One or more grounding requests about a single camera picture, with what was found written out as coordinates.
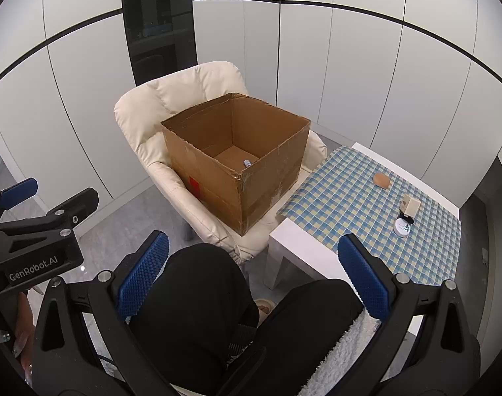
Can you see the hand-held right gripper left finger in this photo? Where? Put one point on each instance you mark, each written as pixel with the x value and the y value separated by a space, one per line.
pixel 145 274

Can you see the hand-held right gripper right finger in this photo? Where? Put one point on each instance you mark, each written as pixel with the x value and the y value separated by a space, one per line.
pixel 362 276

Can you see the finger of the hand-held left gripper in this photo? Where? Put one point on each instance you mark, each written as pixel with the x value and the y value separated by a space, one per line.
pixel 15 192
pixel 65 210

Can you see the white round tin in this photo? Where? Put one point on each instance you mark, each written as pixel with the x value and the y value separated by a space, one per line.
pixel 402 227

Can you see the brown cardboard box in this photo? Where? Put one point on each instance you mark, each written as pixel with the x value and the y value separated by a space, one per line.
pixel 209 189

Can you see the person's left hand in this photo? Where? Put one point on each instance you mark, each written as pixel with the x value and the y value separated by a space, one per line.
pixel 24 326

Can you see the person's black pants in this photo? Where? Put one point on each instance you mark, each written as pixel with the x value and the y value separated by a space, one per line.
pixel 193 297

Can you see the white low table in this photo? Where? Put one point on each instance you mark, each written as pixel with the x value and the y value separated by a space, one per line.
pixel 300 247

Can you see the blue yellow checked tablecloth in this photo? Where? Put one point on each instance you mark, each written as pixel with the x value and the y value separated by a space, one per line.
pixel 350 206

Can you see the black round compact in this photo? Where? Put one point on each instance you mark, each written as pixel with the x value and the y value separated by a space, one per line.
pixel 407 218

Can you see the white fleece garment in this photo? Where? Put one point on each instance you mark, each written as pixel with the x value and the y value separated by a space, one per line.
pixel 341 359

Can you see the cream cube box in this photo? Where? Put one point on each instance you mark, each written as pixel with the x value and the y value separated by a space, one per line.
pixel 411 205

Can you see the beige slipper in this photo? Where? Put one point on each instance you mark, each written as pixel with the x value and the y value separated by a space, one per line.
pixel 265 307

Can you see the cream padded chair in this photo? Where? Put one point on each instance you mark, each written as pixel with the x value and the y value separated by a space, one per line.
pixel 152 103

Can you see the white built-in cabinets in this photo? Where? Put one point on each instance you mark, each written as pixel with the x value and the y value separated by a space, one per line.
pixel 337 70

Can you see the dark glass cabinet door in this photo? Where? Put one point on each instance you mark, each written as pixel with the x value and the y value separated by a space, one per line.
pixel 160 20

